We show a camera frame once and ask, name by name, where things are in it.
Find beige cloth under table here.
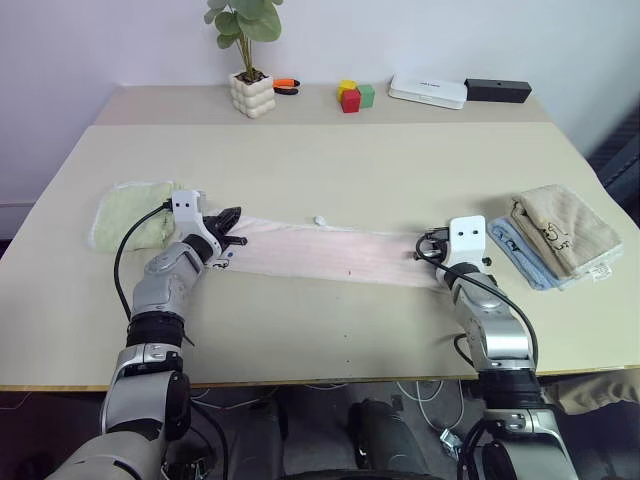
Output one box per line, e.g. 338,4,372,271
542,372,640,416

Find beige folded towel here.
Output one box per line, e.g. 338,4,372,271
509,183,625,279

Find dark rounded shape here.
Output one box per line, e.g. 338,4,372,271
348,398,441,480

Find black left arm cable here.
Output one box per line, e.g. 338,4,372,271
113,199,176,321

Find pink towel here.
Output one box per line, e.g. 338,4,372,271
219,213,446,292

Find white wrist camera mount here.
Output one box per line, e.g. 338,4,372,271
171,188,226,271
439,214,489,274

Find black rectangular box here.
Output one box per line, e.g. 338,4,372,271
463,78,532,104

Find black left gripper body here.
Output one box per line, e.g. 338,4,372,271
202,211,236,249

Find white bubbled plant pot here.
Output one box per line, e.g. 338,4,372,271
228,69,277,120

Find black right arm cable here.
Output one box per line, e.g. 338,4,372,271
434,262,542,374

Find ribbed chair backrest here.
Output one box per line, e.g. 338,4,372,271
587,109,640,202

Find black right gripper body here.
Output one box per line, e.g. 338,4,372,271
414,227,451,264

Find thin white wire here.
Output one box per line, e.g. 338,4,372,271
189,384,262,407

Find light green towel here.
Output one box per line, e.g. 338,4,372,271
84,179,179,254

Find orange marker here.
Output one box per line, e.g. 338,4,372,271
272,76,303,96

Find green leafy plant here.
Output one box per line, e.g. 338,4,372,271
203,0,283,81

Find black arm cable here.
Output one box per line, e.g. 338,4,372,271
434,262,542,374
113,199,176,321

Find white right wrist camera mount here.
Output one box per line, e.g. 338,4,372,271
439,214,489,274

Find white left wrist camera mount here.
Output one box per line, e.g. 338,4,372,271
171,188,226,271

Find white cable under table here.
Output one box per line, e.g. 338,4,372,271
397,379,466,432

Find white flat box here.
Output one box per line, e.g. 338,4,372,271
388,73,469,111

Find light blue folded towel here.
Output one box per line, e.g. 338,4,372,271
487,215,614,292

